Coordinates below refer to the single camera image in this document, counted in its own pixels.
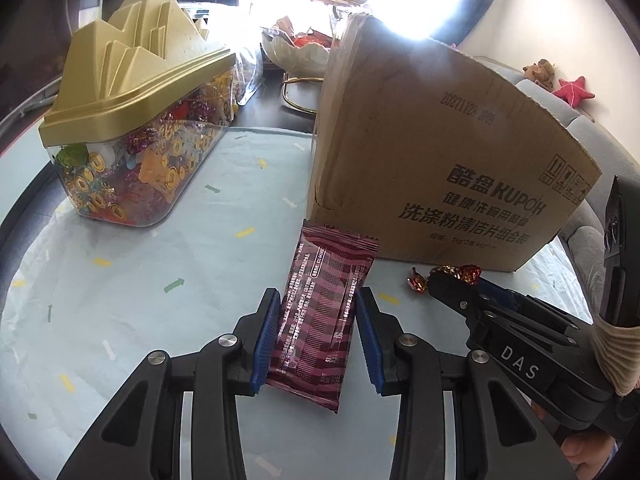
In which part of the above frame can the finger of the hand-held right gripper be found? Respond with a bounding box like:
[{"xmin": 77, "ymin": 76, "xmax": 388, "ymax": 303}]
[
  {"xmin": 427, "ymin": 271, "xmax": 488, "ymax": 321},
  {"xmin": 481, "ymin": 280, "xmax": 531, "ymax": 308}
]

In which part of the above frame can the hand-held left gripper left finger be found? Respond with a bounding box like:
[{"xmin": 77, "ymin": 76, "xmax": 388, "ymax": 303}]
[{"xmin": 57, "ymin": 287, "xmax": 282, "ymax": 480}]

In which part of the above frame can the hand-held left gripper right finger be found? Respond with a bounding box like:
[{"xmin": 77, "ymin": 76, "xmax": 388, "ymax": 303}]
[{"xmin": 354, "ymin": 287, "xmax": 576, "ymax": 480}]

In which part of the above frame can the gold red twist-wrapped candy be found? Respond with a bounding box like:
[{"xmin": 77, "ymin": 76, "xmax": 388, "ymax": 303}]
[{"xmin": 407, "ymin": 263, "xmax": 482, "ymax": 295}]

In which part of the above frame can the maroon striped snack packet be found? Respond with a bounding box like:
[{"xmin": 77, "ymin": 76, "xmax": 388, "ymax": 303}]
[{"xmin": 265, "ymin": 219, "xmax": 381, "ymax": 415}]

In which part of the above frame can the brown cardboard box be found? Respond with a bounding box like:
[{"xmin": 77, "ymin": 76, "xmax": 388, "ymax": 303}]
[{"xmin": 306, "ymin": 12, "xmax": 603, "ymax": 274}]

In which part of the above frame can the person's right hand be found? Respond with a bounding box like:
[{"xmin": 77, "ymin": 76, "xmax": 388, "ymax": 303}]
[{"xmin": 560, "ymin": 430, "xmax": 618, "ymax": 476}]

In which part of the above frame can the grey sofa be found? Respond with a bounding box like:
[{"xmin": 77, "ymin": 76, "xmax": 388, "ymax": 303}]
[{"xmin": 472, "ymin": 55, "xmax": 640, "ymax": 321}]

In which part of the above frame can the red star plush toy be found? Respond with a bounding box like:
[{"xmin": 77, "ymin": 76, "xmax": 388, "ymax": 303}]
[{"xmin": 552, "ymin": 76, "xmax": 596, "ymax": 110}]

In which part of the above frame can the brown plush toy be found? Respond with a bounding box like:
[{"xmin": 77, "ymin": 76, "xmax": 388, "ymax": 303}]
[{"xmin": 522, "ymin": 60, "xmax": 556, "ymax": 92}]

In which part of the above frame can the clear candy jar gold lid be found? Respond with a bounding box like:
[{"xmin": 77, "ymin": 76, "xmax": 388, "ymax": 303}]
[{"xmin": 39, "ymin": 0, "xmax": 236, "ymax": 229}]

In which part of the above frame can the clear plastic bag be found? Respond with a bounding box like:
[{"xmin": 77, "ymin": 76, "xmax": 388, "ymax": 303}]
[{"xmin": 232, "ymin": 45, "xmax": 264, "ymax": 107}]

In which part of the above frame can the white tiered bowl stand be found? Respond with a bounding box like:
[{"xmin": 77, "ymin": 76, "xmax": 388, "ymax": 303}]
[{"xmin": 261, "ymin": 0, "xmax": 371, "ymax": 112}]

